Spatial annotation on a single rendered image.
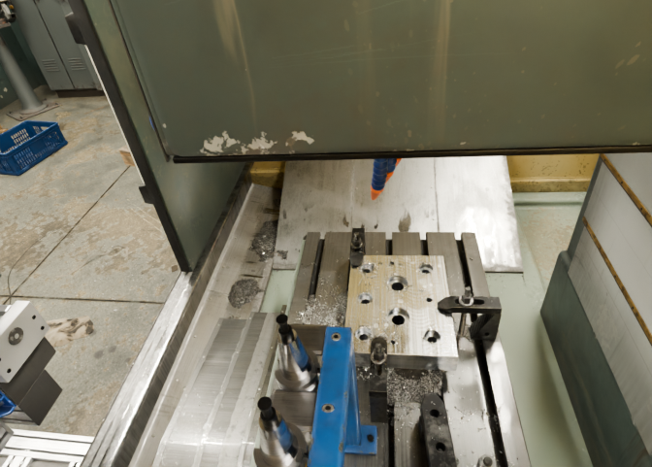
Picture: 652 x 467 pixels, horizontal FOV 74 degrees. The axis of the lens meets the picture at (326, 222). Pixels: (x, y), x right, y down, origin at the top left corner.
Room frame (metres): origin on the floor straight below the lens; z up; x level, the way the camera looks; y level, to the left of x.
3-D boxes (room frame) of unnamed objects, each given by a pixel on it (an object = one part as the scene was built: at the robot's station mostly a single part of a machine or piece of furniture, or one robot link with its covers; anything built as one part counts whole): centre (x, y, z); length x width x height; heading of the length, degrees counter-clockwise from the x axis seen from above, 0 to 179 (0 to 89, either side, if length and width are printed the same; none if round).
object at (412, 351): (0.65, -0.14, 0.96); 0.29 x 0.23 x 0.05; 169
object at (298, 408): (0.30, 0.08, 1.21); 0.07 x 0.05 x 0.01; 79
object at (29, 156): (3.69, 2.64, 0.11); 0.62 x 0.42 x 0.22; 159
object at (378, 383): (0.49, -0.07, 0.97); 0.13 x 0.03 x 0.15; 169
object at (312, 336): (0.41, 0.06, 1.21); 0.07 x 0.05 x 0.01; 79
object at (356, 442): (0.40, 0.00, 1.05); 0.10 x 0.05 x 0.30; 79
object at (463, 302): (0.61, -0.29, 0.97); 0.13 x 0.03 x 0.15; 79
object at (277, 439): (0.24, 0.09, 1.26); 0.04 x 0.04 x 0.07
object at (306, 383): (0.35, 0.06, 1.21); 0.06 x 0.06 x 0.03
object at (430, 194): (1.26, -0.25, 0.75); 0.89 x 0.67 x 0.26; 79
